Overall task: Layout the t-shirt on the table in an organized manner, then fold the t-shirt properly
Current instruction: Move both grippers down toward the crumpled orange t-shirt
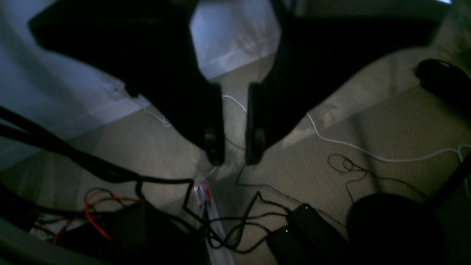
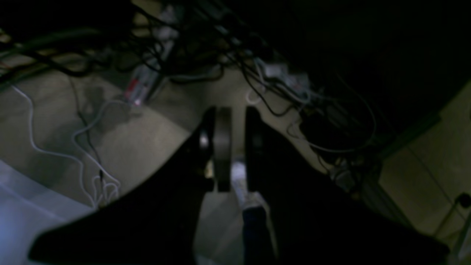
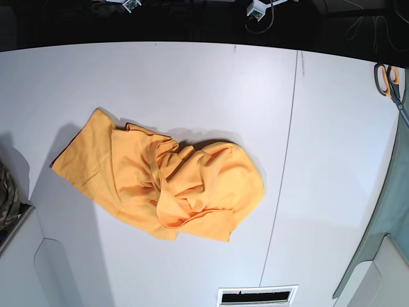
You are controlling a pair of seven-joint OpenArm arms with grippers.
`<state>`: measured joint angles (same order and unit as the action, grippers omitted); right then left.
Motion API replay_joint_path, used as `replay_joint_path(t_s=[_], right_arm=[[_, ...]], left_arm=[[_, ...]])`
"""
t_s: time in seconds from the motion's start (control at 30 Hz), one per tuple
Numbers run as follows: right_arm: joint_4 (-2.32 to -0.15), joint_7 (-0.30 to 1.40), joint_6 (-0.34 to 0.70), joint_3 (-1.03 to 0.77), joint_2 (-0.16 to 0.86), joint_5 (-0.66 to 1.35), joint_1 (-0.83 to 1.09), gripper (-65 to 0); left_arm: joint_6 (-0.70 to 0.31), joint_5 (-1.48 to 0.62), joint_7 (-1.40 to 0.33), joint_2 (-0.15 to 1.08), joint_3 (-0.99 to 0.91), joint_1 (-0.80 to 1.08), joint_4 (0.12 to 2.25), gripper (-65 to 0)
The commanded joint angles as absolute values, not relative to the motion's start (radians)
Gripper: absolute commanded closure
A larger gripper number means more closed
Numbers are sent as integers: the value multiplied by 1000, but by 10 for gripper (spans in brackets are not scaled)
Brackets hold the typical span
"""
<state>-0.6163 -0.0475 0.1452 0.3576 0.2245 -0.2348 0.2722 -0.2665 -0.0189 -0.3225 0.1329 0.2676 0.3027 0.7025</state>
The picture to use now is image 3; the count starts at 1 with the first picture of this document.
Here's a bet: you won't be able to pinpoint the orange t-shirt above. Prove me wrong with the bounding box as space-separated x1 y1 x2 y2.
52 109 265 242

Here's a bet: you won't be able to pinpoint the white vent grille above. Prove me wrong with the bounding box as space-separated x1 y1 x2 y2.
217 285 298 307

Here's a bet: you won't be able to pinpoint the camouflage cloth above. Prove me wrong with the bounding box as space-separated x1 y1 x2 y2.
0 163 20 231

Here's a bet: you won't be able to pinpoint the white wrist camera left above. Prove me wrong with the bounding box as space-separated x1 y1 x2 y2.
246 0 287 22

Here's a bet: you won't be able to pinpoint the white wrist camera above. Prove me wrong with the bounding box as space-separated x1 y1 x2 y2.
106 0 142 13
246 0 287 22

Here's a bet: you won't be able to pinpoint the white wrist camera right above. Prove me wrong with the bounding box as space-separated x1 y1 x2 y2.
106 0 142 13

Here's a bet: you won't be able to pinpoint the orange handled scissors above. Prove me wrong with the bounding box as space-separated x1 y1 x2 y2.
373 63 408 127

